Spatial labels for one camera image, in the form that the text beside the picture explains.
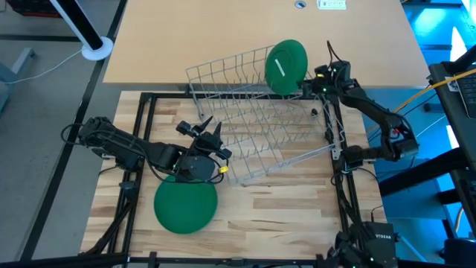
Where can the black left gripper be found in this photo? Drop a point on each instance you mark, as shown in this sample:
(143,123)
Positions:
(208,143)

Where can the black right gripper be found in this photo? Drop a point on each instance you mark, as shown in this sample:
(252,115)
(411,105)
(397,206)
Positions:
(321,82)

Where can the green plastic plate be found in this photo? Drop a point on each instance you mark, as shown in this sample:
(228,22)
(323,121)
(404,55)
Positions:
(186,208)
(286,67)

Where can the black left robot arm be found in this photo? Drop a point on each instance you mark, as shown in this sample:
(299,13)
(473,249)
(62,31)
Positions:
(122,143)

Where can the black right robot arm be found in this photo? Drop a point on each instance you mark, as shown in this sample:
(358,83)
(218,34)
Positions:
(372,108)

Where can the white power outlet strip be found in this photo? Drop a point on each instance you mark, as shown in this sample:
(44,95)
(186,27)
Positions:
(331,4)

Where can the light wooden desk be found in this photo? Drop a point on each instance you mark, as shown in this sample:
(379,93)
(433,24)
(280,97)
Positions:
(186,37)

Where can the black equipment cart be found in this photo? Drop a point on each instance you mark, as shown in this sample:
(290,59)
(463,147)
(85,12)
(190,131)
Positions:
(450,111)

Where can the black laptop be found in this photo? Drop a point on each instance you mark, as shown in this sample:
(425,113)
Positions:
(469,93)

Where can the grey furniture leg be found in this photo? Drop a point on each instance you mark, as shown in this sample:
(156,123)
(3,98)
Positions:
(24,59)

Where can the dark crate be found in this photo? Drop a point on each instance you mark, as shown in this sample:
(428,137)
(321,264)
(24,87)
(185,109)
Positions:
(33,8)

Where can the black floor object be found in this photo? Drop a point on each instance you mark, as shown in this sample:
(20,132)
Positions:
(459,251)

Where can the black Netgear network switch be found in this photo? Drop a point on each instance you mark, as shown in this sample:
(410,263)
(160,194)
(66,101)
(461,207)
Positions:
(383,235)

